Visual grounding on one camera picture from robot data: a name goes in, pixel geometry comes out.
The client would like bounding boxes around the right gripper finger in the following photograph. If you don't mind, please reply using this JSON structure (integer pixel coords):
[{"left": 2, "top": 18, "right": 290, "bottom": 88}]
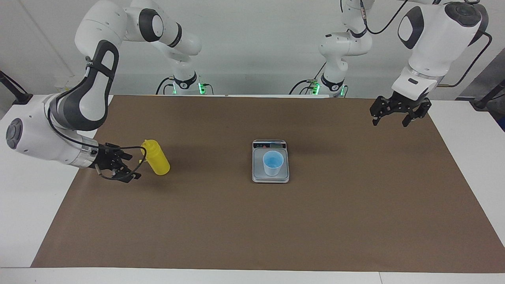
[
  {"left": 108, "top": 143, "right": 133, "bottom": 161},
  {"left": 112, "top": 170, "right": 141, "bottom": 183}
]

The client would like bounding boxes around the yellow squeeze bottle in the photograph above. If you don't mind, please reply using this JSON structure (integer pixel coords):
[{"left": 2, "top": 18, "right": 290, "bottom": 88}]
[{"left": 139, "top": 139, "right": 171, "bottom": 176}]

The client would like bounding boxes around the light blue plastic cup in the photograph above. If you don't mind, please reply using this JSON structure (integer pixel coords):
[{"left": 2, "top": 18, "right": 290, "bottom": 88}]
[{"left": 262, "top": 150, "right": 284, "bottom": 176}]

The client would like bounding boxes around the silver digital kitchen scale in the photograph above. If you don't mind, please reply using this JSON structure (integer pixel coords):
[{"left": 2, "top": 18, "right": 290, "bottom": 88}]
[{"left": 252, "top": 139, "right": 290, "bottom": 183}]

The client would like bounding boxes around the black clamp stand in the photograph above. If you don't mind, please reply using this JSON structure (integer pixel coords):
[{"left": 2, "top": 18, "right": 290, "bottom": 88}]
[
  {"left": 0, "top": 70, "right": 33, "bottom": 105},
  {"left": 473, "top": 79, "right": 505, "bottom": 110}
]

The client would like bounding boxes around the brown paper mat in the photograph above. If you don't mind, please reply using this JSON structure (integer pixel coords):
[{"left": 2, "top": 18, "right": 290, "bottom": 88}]
[{"left": 31, "top": 95, "right": 505, "bottom": 274}]

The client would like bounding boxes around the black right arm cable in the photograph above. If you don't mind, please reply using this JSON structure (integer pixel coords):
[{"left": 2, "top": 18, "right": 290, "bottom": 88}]
[{"left": 47, "top": 55, "right": 148, "bottom": 181}]

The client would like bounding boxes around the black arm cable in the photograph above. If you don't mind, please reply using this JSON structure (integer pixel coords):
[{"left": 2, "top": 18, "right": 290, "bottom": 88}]
[
  {"left": 361, "top": 0, "right": 493, "bottom": 88},
  {"left": 47, "top": 55, "right": 148, "bottom": 181}
]

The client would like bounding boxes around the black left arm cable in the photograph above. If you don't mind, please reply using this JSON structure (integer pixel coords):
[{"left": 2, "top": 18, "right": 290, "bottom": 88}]
[{"left": 361, "top": 0, "right": 493, "bottom": 88}]

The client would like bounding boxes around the black right base cable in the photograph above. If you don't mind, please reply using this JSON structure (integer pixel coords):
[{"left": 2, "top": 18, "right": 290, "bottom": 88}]
[{"left": 156, "top": 76, "right": 176, "bottom": 95}]

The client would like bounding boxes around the black base cable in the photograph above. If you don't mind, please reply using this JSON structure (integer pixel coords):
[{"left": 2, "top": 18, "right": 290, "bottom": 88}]
[
  {"left": 156, "top": 76, "right": 176, "bottom": 95},
  {"left": 289, "top": 61, "right": 328, "bottom": 95}
]

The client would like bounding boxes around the white wall socket box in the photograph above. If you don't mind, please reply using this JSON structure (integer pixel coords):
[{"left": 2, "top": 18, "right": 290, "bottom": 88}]
[{"left": 54, "top": 79, "right": 75, "bottom": 94}]

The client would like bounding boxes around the black left base cable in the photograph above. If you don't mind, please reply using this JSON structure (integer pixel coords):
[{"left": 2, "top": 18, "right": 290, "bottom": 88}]
[{"left": 289, "top": 61, "right": 328, "bottom": 95}]

